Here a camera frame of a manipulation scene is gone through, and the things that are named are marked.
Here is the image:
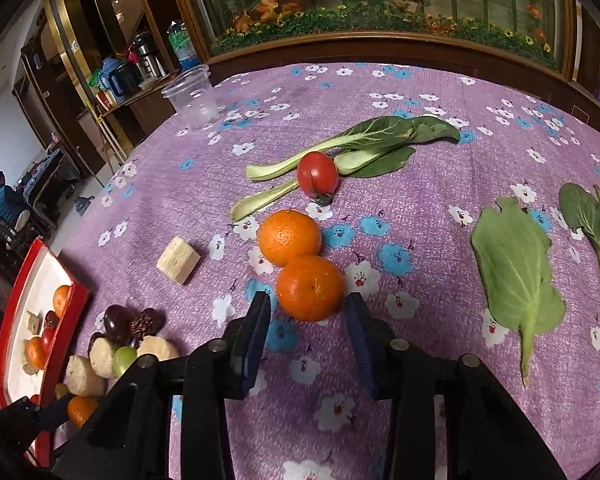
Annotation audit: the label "red tray with white inside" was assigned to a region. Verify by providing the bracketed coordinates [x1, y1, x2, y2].
[0, 238, 91, 466]

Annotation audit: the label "green label water bottle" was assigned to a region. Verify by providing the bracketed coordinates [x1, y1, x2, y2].
[166, 20, 198, 72]

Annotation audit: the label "purple floral tablecloth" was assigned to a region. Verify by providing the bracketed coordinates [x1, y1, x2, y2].
[45, 60, 600, 480]

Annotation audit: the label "bok choy stalk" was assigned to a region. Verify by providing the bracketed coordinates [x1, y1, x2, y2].
[230, 147, 416, 222]

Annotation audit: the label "bok choy leaves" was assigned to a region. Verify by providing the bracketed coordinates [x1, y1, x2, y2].
[245, 116, 461, 181]

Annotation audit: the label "light green cabbage leaf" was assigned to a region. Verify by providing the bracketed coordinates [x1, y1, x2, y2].
[471, 197, 567, 387]

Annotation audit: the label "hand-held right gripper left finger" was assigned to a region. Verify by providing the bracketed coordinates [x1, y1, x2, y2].
[50, 291, 272, 480]

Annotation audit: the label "black kettle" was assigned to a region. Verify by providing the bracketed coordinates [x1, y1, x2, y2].
[115, 62, 143, 96]

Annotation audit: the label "wood framed aquarium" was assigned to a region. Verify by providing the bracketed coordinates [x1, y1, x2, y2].
[165, 0, 581, 81]

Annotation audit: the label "clear plastic cup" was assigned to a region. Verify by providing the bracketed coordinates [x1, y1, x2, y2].
[161, 64, 220, 131]

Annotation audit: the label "dark green bok choy leaf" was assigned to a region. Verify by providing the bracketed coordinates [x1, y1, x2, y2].
[559, 183, 600, 346]

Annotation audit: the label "steel thermos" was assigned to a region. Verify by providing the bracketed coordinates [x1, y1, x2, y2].
[130, 32, 168, 81]

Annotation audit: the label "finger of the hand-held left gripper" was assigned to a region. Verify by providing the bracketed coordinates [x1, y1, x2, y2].
[34, 398, 74, 432]

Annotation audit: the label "orange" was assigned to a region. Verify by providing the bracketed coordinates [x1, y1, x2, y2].
[67, 396, 100, 428]
[257, 210, 323, 267]
[26, 337, 48, 370]
[276, 255, 346, 322]
[52, 285, 73, 318]

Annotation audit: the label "wooden shelf cabinet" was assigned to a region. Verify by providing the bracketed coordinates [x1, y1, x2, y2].
[15, 0, 211, 176]

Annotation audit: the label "blue plastic jug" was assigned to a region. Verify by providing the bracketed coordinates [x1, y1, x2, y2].
[100, 56, 126, 101]

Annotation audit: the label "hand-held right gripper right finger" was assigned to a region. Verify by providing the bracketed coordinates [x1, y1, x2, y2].
[345, 292, 566, 480]

